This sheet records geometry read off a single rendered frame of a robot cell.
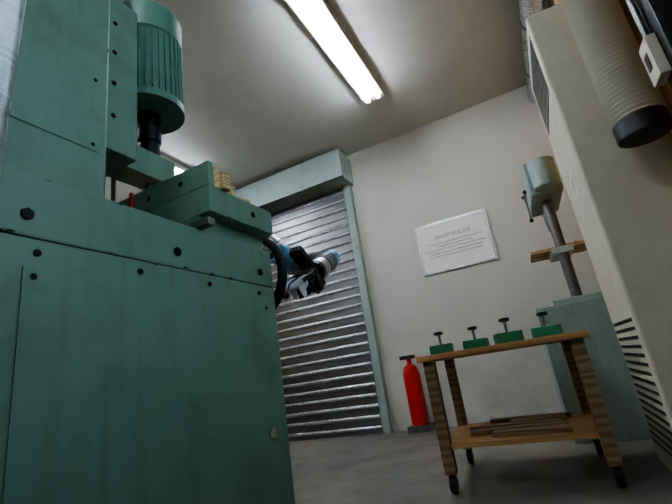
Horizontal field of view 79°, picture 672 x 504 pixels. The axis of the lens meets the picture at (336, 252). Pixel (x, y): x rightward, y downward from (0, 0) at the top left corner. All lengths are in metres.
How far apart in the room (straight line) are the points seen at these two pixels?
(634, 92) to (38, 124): 1.59
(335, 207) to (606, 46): 3.00
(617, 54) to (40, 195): 1.64
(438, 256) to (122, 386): 3.30
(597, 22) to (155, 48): 1.42
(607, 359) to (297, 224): 3.01
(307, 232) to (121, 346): 3.74
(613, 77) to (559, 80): 0.27
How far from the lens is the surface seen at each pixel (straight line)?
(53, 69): 0.95
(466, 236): 3.74
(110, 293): 0.68
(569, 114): 1.86
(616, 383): 2.61
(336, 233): 4.15
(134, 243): 0.73
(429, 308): 3.72
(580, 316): 2.60
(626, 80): 1.70
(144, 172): 1.07
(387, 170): 4.18
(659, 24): 1.53
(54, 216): 0.68
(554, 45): 2.02
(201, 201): 0.89
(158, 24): 1.31
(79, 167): 0.88
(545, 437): 1.83
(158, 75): 1.20
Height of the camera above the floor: 0.48
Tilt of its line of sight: 17 degrees up
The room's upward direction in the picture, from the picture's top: 9 degrees counter-clockwise
